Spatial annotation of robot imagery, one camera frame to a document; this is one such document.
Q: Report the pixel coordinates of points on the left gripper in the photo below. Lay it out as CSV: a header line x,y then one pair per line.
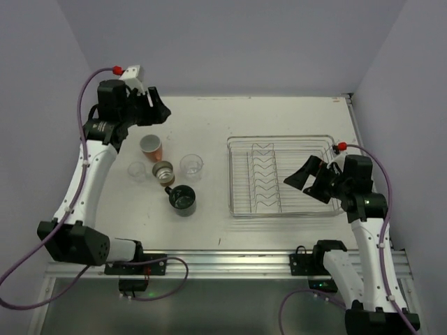
x,y
145,109

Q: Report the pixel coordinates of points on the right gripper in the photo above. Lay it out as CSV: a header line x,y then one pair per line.
x,y
323,179

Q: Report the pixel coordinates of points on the pink floral mug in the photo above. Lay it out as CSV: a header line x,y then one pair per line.
x,y
151,147

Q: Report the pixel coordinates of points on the cream cup with brown band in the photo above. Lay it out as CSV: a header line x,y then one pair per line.
x,y
164,173

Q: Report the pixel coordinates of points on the large clear glass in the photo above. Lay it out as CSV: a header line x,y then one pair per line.
x,y
191,167

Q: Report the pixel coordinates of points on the small clear glass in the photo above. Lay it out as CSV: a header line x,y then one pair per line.
x,y
137,172

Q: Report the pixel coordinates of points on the dark grey mug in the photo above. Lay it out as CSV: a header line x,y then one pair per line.
x,y
182,199

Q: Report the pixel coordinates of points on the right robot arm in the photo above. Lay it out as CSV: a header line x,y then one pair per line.
x,y
373,299

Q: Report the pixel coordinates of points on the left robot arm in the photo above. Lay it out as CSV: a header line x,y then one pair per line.
x,y
71,235

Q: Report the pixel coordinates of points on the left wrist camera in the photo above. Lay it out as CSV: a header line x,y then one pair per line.
x,y
132,76

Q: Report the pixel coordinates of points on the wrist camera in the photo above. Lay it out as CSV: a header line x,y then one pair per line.
x,y
339,151
132,76

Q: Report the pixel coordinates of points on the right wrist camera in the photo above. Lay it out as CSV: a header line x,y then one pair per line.
x,y
339,151

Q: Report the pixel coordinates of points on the wire dish rack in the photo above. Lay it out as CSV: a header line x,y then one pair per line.
x,y
257,168

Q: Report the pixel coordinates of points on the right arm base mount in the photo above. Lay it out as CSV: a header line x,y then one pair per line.
x,y
302,263

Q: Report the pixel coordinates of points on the aluminium mounting rail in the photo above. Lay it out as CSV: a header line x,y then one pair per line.
x,y
222,265

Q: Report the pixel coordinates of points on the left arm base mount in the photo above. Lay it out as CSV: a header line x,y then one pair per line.
x,y
134,278

